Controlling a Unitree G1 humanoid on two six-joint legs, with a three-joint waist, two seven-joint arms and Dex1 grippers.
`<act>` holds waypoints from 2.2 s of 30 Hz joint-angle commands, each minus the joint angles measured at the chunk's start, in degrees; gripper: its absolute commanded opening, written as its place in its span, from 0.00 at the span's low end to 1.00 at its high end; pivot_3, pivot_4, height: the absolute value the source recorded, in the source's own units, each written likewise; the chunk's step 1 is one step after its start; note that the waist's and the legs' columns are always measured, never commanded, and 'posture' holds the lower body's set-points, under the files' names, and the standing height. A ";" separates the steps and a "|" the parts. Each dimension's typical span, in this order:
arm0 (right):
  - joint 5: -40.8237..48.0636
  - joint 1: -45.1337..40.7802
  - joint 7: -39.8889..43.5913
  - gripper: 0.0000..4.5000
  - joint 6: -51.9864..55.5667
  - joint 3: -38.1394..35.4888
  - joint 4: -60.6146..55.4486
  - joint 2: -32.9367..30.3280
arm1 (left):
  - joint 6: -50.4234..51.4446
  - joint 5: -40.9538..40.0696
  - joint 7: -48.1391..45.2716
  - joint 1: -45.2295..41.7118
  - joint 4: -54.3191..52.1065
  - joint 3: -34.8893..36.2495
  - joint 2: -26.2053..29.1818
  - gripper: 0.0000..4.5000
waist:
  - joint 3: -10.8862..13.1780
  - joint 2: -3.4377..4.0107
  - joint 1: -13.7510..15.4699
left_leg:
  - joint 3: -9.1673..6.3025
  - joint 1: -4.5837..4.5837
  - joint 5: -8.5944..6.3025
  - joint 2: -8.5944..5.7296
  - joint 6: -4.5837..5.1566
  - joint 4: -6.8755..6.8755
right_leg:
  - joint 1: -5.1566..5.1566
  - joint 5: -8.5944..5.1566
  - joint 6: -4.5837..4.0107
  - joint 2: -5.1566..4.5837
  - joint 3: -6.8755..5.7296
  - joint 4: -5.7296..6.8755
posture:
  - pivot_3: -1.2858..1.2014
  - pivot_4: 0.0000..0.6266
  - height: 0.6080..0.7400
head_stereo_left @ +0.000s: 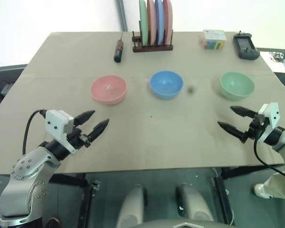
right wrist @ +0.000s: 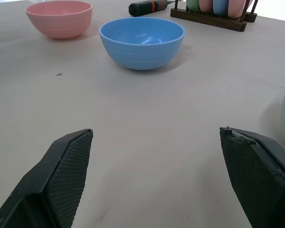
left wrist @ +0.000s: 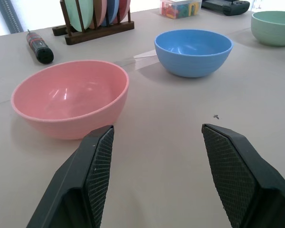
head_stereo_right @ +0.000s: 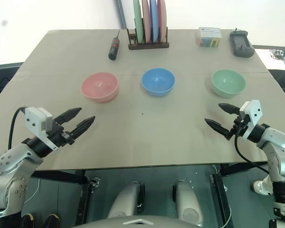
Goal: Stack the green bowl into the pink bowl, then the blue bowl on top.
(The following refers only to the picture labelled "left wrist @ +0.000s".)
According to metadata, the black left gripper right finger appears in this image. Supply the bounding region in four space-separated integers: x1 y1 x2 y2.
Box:
201 123 285 228

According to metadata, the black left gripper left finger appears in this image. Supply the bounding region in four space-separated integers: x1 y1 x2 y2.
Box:
26 125 115 228

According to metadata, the pink plastic bowl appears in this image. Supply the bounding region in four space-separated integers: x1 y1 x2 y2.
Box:
11 60 130 141

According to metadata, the blue plastic bowl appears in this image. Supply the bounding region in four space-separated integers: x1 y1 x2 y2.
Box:
153 29 235 78

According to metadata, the black electric screwdriver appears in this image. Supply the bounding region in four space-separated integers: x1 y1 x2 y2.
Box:
26 29 54 65

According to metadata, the dark wooden plate rack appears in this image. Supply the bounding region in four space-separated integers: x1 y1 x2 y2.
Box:
52 0 135 46

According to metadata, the green plastic bowl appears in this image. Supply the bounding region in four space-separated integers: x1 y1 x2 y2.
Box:
250 10 285 47

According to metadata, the green plate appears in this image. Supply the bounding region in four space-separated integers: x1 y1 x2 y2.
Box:
63 0 95 32

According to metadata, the brown plate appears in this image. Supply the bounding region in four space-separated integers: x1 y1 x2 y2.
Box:
89 0 103 29

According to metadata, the pink plate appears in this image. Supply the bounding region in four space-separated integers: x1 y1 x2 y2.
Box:
98 0 108 27

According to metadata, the blue plate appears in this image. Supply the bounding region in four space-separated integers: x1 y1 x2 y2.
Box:
101 0 120 27

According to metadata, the dark red plate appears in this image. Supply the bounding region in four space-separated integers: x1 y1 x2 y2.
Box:
113 0 132 24

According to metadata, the black remote controller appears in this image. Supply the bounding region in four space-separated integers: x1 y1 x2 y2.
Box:
201 0 250 16

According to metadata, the clear plastic box of toys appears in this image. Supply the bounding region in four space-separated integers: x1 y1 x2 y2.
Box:
160 0 203 20

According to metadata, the grey corrugated hose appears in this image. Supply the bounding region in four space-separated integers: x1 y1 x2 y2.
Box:
0 0 24 34

